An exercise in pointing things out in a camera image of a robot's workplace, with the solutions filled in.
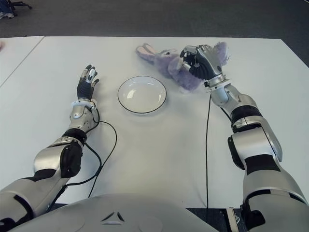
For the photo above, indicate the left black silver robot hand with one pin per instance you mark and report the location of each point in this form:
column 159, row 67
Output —
column 84, row 90

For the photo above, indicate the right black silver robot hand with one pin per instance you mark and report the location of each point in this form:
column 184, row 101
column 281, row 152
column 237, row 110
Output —
column 205, row 62

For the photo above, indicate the purple plush bunny doll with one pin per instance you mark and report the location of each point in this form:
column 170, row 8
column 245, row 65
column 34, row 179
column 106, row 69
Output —
column 169, row 65

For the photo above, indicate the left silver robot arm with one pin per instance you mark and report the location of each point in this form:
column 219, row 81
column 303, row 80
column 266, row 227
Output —
column 48, row 159

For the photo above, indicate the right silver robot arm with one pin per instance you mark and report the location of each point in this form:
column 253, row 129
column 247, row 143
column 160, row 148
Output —
column 251, row 145

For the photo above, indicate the white plate with black rim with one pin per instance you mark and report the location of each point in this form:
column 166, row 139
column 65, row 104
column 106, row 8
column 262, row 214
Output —
column 142, row 95

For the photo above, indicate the black office chair base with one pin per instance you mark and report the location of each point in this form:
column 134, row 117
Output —
column 21, row 3

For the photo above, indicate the white sneaker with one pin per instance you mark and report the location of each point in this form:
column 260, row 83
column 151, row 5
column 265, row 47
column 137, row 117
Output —
column 7, row 15

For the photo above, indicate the blue jeans leg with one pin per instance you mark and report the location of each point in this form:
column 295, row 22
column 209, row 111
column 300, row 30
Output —
column 4, row 6

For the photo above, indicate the silver robot torso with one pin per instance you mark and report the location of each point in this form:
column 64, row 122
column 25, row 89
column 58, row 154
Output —
column 144, row 212

